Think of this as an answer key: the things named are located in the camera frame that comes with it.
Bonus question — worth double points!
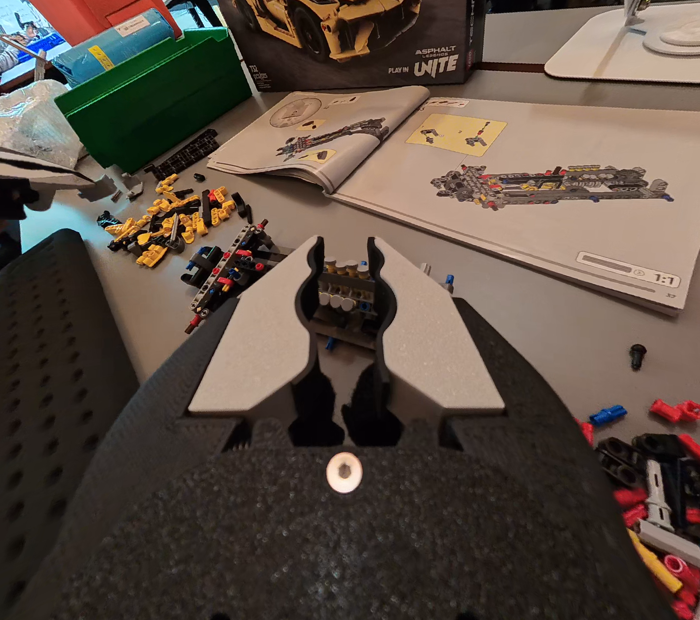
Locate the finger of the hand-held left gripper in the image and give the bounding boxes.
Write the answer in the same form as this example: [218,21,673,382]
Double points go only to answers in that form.
[0,172,118,202]
[0,146,78,176]

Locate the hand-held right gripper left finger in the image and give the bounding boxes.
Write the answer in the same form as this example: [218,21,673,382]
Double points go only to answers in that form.
[187,235,343,444]

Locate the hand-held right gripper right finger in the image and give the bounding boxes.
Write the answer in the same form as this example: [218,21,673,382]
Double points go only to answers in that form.
[342,236,506,444]

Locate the clear plastic bag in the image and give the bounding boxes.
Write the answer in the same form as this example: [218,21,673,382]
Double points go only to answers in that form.
[0,80,88,169]

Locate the grey lego panel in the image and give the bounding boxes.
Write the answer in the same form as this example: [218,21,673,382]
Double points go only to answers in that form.
[106,166,145,202]

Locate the black lego frame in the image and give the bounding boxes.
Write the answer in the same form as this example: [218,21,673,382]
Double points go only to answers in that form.
[153,129,221,172]
[143,139,217,182]

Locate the pile of yellow black lego pieces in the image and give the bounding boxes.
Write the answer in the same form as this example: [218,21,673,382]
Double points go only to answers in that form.
[97,174,255,268]

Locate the lego chassis assembly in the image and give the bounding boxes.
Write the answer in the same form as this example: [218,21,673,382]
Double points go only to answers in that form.
[183,218,457,353]

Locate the pile of small lego pins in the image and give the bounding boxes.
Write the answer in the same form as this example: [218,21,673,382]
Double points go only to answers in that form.
[574,404,700,620]

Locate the lego instruction booklet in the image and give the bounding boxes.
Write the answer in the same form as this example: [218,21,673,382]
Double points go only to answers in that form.
[207,86,700,317]

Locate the lego set box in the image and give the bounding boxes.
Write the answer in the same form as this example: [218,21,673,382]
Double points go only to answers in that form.
[183,0,487,92]

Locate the green plastic bin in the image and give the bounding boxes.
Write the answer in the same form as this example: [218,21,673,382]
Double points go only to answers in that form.
[55,27,253,169]

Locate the blue wrapped package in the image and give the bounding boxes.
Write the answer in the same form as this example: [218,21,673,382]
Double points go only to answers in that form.
[52,8,176,87]

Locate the black perforated pad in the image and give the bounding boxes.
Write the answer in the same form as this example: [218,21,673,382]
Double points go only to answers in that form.
[0,228,140,615]

